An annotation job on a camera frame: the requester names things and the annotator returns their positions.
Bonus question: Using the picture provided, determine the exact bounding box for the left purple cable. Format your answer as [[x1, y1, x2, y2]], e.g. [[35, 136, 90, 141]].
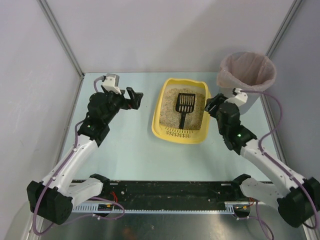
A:
[[31, 75, 125, 236]]

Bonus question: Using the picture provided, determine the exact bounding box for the beige cat litter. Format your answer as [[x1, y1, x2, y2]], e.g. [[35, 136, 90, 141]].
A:
[[159, 87, 205, 130]]

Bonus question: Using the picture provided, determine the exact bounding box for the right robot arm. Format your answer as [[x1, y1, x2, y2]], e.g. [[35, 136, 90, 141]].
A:
[[204, 91, 320, 228]]

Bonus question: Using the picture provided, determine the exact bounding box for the grey slotted cable duct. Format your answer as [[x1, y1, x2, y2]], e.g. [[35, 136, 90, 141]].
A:
[[72, 201, 249, 214]]

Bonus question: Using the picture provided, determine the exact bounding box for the yellow litter box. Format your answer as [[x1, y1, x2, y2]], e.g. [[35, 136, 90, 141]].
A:
[[151, 78, 211, 144]]

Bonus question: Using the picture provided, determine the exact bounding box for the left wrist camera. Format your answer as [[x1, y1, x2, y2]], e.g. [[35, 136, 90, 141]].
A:
[[101, 73, 122, 94]]

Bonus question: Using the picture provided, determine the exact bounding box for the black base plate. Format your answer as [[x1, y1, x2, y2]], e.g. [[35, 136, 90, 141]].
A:
[[82, 180, 253, 211]]

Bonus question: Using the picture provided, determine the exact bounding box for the black litter scoop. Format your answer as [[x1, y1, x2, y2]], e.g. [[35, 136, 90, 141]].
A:
[[175, 92, 196, 130]]

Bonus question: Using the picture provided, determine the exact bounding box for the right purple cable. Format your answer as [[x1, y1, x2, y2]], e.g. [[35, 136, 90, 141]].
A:
[[234, 88, 320, 240]]

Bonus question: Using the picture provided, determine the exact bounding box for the grey trash bin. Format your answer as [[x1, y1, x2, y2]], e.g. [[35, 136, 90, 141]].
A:
[[219, 51, 277, 116]]

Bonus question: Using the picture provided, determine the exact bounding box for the purple cable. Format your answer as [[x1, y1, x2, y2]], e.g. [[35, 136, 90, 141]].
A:
[[31, 75, 125, 236], [234, 88, 320, 240]]

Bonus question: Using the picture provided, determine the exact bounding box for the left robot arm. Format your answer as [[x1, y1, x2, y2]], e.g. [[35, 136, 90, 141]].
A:
[[26, 87, 144, 225]]

